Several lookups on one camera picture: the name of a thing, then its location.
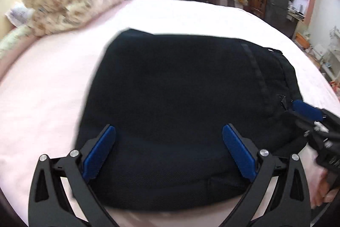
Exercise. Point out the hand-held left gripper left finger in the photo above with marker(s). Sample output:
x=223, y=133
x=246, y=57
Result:
x=99, y=152

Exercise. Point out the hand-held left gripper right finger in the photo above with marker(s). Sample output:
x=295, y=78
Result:
x=239, y=152

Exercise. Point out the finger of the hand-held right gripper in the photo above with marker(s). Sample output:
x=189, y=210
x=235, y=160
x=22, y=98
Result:
x=306, y=110

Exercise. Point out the black pants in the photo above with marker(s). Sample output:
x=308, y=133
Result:
x=172, y=96

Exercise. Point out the person's right hand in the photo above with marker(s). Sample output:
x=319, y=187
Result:
x=322, y=189

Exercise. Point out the white rack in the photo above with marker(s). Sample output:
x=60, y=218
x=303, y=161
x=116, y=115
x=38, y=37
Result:
x=332, y=56

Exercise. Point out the orange box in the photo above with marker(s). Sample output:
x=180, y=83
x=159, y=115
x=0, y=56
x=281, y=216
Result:
x=302, y=40

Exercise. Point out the pink bed blanket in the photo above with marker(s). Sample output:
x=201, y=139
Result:
x=47, y=88

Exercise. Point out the grey cloth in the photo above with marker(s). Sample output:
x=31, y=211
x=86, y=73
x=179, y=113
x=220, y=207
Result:
x=279, y=6

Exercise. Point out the long floral bolster pillow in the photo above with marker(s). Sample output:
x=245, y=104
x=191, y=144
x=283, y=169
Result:
x=12, y=40

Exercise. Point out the small purple floral cloth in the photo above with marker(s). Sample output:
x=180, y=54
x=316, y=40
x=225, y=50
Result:
x=17, y=14

